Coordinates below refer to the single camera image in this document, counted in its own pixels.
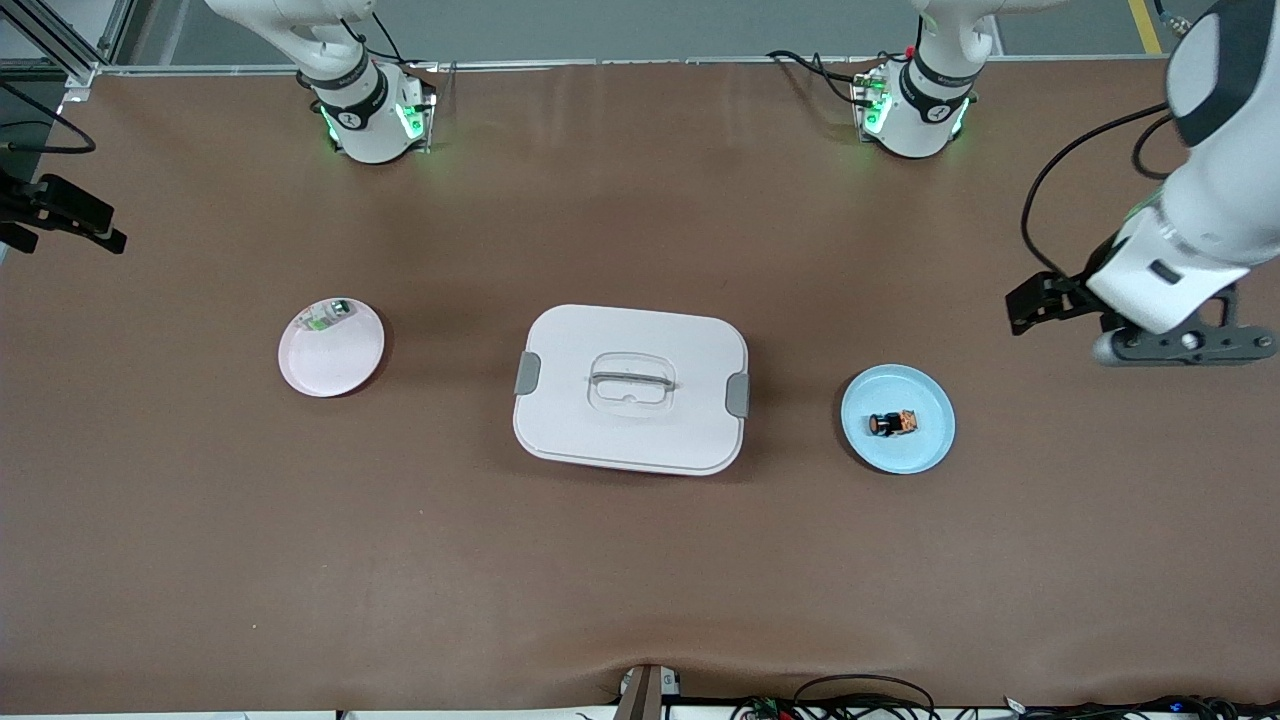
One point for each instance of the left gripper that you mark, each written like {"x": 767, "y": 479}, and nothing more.
{"x": 1071, "y": 294}

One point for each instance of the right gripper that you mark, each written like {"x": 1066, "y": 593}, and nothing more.
{"x": 30, "y": 205}

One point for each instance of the orange black switch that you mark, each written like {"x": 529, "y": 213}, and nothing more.
{"x": 895, "y": 424}

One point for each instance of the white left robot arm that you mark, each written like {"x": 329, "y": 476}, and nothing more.
{"x": 1220, "y": 180}

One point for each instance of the white lidded box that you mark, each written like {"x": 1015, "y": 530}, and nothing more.
{"x": 630, "y": 430}

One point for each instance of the light blue round plate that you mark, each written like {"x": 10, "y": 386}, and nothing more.
{"x": 905, "y": 455}

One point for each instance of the pink round plate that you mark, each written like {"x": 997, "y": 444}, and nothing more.
{"x": 340, "y": 365}

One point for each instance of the aluminium frame profile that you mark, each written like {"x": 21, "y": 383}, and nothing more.
{"x": 60, "y": 45}

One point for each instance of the green clear switch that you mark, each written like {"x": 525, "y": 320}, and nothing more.
{"x": 325, "y": 317}

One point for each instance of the silver table edge rail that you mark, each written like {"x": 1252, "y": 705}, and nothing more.
{"x": 640, "y": 63}

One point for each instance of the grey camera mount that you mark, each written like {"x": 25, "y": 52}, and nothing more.
{"x": 645, "y": 695}

